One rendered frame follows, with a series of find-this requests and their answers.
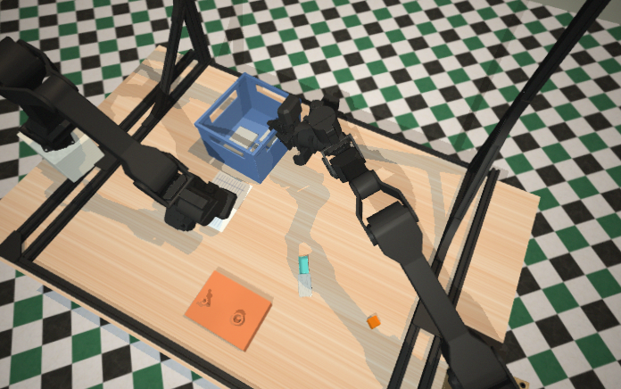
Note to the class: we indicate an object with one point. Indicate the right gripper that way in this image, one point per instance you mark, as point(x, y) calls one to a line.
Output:
point(227, 198)

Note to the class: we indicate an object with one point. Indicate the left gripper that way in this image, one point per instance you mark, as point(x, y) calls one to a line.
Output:
point(300, 133)

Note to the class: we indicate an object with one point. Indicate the blue plastic crate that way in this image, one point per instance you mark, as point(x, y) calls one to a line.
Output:
point(251, 110)

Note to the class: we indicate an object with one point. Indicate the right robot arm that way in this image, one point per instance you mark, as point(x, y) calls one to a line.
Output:
point(22, 70)

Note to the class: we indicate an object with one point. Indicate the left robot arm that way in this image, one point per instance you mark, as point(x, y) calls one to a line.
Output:
point(473, 364)

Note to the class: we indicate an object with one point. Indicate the white sheet of paper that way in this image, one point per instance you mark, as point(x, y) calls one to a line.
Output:
point(240, 188)

